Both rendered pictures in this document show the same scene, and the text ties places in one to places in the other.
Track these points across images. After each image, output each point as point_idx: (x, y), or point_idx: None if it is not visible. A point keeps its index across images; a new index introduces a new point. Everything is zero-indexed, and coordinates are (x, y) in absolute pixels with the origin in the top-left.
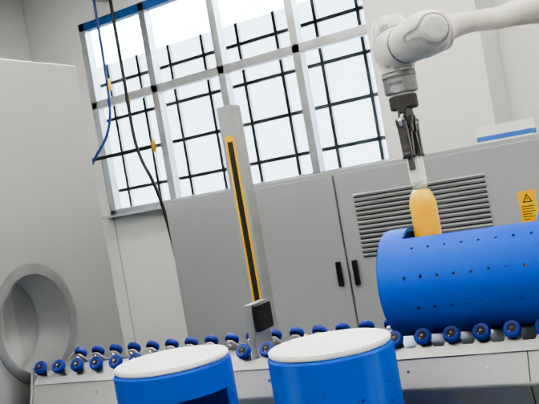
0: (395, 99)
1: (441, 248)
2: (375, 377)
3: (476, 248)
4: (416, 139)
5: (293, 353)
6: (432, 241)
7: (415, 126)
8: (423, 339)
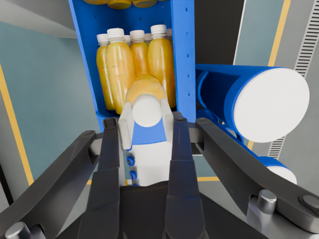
0: None
1: (190, 58)
2: None
3: (191, 14)
4: (119, 151)
5: (293, 118)
6: (185, 70)
7: (119, 186)
8: None
